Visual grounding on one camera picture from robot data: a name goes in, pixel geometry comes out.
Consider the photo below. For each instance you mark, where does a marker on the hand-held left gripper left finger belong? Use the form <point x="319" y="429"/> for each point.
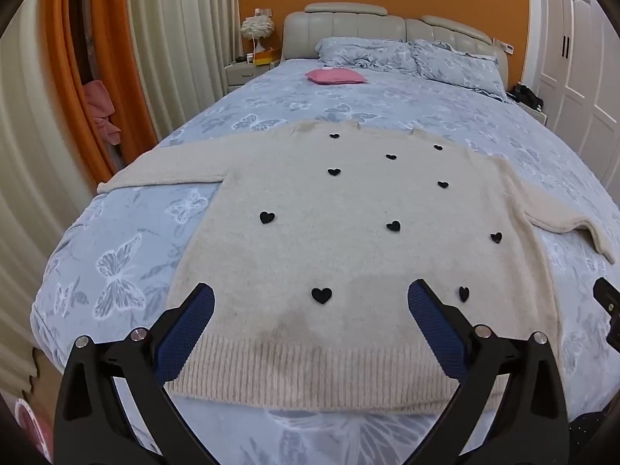
<point x="186" y="334"/>

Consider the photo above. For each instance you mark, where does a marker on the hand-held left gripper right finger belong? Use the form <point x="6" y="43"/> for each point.
<point x="436" y="334"/>

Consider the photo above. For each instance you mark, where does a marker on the beige nightstand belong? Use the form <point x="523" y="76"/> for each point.
<point x="242" y="75"/>

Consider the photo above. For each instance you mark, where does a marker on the white feather lamp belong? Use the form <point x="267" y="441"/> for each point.
<point x="257" y="29"/>

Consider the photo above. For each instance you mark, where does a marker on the blue butterfly pillow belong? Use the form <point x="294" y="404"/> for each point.
<point x="460" y="68"/>
<point x="363" y="53"/>

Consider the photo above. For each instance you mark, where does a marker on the bed with blue butterfly duvet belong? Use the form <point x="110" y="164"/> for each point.
<point x="121" y="232"/>

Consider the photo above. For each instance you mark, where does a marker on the cream sweater with black hearts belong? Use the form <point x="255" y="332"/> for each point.
<point x="339" y="252"/>

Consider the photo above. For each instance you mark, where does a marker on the white wardrobe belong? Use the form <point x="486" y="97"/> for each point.
<point x="576" y="58"/>

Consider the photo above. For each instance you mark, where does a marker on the black items on nightstand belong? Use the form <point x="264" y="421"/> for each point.
<point x="528" y="96"/>

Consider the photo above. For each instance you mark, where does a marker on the beige padded headboard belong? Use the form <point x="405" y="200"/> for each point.
<point x="358" y="22"/>

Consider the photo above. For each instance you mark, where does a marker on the pink cushion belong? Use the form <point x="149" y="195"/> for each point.
<point x="335" y="76"/>

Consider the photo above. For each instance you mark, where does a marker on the pink round floor item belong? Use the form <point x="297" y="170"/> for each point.
<point x="31" y="428"/>

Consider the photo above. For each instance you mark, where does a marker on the yellow box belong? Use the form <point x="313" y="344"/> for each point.
<point x="265" y="58"/>

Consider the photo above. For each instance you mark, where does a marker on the pink hanging garment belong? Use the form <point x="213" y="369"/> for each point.
<point x="99" y="106"/>

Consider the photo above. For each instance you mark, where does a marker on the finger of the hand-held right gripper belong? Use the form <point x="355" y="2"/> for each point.
<point x="608" y="300"/>

